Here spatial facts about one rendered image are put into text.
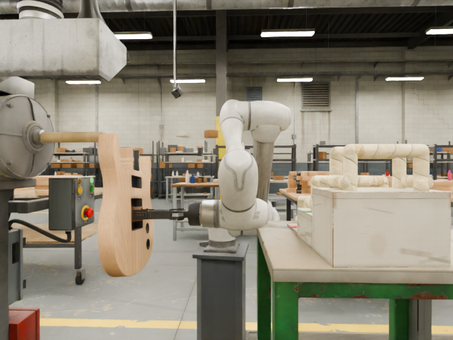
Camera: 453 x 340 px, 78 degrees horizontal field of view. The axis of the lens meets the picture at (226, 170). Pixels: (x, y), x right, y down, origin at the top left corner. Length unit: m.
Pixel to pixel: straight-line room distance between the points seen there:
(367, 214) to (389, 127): 12.85
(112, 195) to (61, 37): 0.42
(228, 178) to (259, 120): 0.58
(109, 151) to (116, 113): 12.29
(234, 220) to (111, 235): 0.34
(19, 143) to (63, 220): 0.37
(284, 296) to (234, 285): 0.88
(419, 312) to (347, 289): 0.70
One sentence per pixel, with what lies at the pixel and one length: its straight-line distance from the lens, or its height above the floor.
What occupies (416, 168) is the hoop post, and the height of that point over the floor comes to 1.15.
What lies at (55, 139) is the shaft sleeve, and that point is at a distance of 0.99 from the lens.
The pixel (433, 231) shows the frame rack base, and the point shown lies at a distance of 0.80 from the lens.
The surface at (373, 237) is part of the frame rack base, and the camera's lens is 0.73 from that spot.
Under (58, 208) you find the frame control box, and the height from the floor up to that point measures 1.01.
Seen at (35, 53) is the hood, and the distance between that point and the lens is 0.89.
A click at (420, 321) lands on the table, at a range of 1.44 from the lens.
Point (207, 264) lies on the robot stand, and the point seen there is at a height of 0.65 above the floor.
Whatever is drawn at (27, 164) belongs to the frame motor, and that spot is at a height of 1.17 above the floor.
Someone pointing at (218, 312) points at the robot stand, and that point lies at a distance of 1.65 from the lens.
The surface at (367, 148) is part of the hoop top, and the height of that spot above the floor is 1.20.
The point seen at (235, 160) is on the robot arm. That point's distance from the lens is 0.72.
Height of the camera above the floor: 1.15
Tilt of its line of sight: level
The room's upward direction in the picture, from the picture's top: straight up
